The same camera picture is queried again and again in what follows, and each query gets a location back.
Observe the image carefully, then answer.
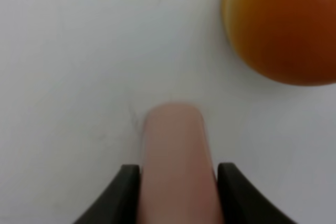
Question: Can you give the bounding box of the orange round bread bun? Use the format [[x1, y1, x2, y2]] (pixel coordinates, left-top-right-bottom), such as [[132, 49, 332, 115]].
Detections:
[[222, 0, 335, 86]]

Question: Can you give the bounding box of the pink squeeze bottle white cap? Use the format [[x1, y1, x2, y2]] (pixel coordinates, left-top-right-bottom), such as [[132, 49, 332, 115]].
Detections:
[[136, 103, 224, 223]]

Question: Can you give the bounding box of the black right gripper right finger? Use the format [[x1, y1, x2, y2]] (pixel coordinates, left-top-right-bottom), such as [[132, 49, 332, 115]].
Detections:
[[217, 163, 294, 224]]

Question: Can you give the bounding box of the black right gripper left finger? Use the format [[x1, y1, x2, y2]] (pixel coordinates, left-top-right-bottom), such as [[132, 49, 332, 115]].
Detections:
[[75, 165, 140, 224]]

